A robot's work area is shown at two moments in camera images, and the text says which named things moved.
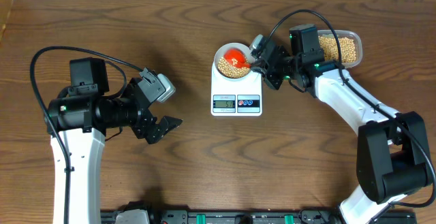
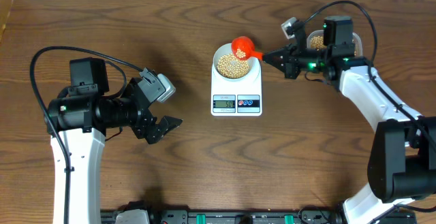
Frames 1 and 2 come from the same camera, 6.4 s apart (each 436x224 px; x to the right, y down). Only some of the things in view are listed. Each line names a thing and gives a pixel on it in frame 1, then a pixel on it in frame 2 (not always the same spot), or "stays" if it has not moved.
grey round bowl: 233,60 stays
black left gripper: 146,120 stays
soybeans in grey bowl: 231,72 stays
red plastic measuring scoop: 239,55 → 243,48
